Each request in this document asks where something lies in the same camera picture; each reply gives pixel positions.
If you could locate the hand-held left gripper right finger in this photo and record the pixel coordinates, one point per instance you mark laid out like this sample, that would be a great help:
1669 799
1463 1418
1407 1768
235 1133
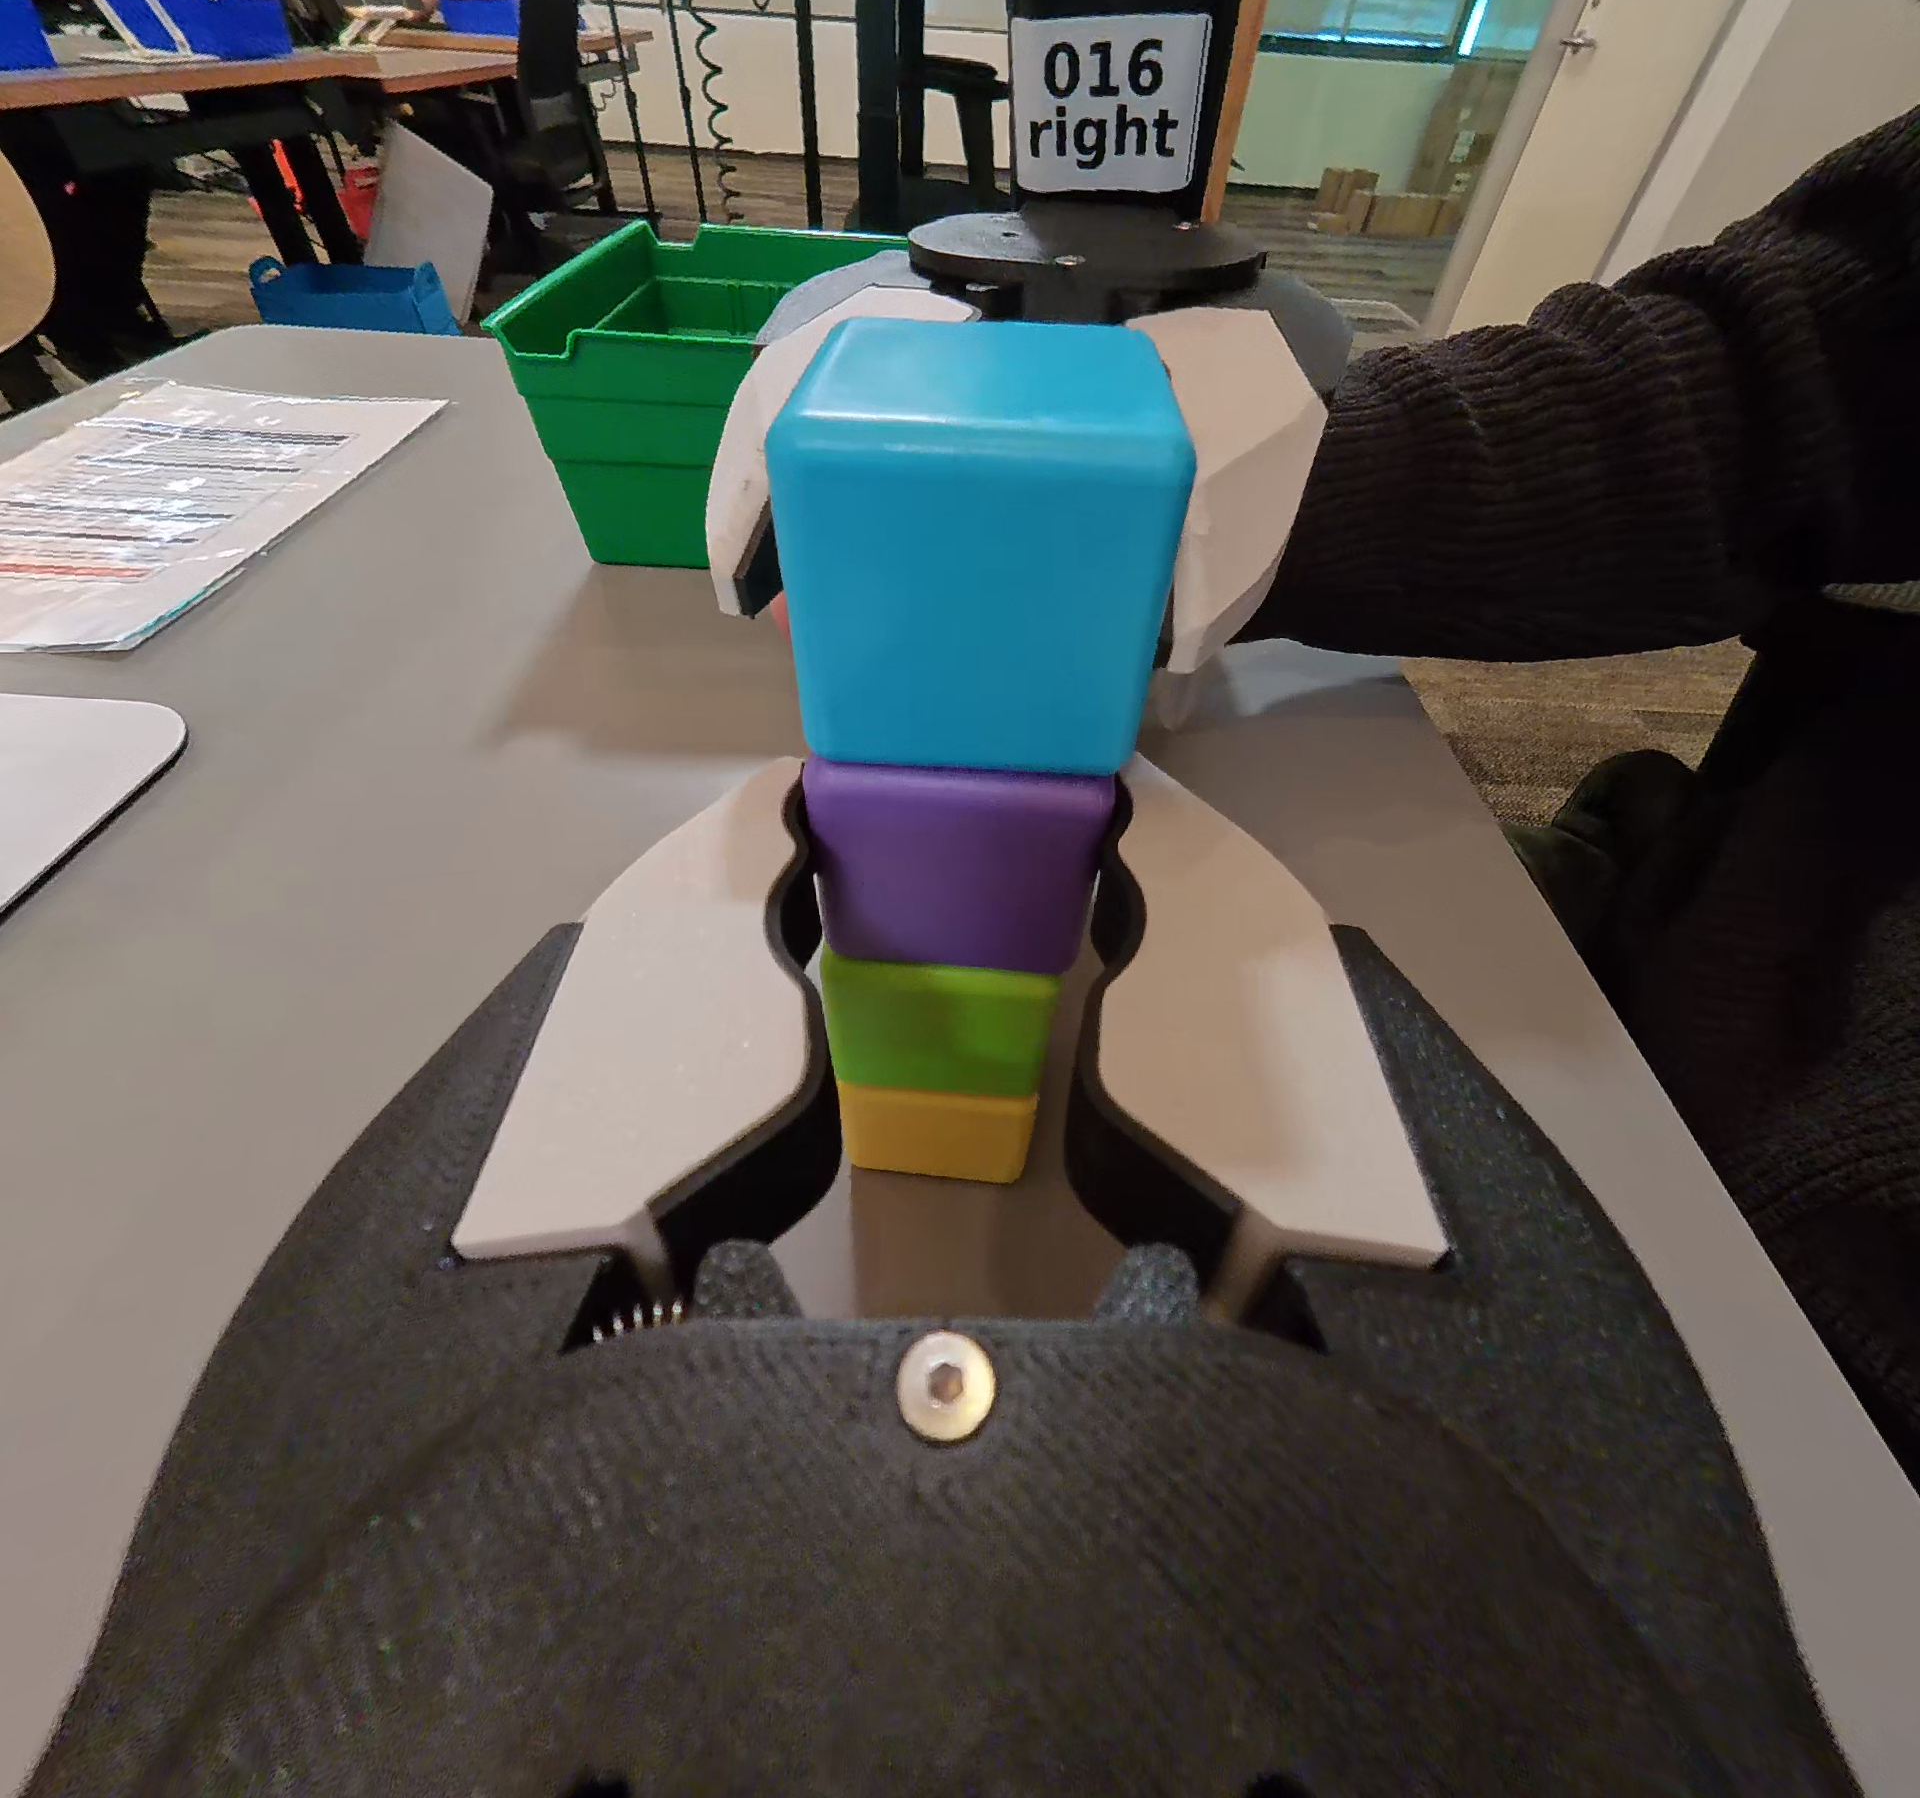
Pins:
1253 1062

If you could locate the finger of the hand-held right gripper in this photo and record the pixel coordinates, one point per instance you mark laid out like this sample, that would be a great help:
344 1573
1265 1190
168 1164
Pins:
1244 462
742 479

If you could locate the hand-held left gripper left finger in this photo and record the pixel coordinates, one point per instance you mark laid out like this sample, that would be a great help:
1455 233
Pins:
675 1062

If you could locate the green plastic bin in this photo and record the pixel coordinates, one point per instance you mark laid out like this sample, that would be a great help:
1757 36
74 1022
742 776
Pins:
630 433

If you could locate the blue cube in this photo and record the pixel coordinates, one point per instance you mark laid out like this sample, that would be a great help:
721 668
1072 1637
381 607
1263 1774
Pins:
974 553

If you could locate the lime green cube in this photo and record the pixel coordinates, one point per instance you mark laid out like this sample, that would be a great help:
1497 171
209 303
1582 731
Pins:
938 1026

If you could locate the yellow cube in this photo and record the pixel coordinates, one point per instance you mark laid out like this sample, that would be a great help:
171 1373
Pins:
938 1131

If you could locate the purple cube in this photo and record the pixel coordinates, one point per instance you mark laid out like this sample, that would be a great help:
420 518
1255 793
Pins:
960 868

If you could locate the person's right forearm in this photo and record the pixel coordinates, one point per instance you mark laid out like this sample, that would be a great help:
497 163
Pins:
1575 449

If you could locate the wooden top standing desk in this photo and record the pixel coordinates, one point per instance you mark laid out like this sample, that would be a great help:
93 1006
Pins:
879 29

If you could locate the grey desk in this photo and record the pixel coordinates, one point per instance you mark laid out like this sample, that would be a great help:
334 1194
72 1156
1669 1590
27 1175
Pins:
374 852

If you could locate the black office chair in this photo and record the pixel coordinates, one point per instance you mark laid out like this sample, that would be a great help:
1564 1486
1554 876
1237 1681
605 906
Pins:
562 88
960 126

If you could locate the wooden beam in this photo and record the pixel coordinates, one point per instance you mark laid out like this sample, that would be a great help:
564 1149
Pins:
1253 29

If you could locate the cardboard boxes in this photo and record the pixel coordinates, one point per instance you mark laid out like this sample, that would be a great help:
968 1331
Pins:
1389 209

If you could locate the white board panel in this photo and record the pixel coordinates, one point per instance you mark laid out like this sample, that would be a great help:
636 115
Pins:
435 223

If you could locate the blue plastic tub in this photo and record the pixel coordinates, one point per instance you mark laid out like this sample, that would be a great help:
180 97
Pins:
353 298

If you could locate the red item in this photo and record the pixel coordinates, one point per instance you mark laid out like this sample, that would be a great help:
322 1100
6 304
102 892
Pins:
360 196

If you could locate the blue storage bin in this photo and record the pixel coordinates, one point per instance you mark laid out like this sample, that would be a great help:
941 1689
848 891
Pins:
480 17
27 31
233 24

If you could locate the laminated paper sheet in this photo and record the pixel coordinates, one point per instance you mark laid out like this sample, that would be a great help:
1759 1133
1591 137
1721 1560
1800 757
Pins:
195 492

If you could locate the person's black clothed legs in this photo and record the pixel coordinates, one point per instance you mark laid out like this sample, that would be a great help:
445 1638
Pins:
1800 1002

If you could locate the white board stand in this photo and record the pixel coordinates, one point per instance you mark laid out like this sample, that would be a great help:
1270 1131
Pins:
74 778

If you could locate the wooden clipboard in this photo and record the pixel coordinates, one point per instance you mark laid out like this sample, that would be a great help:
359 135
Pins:
22 269

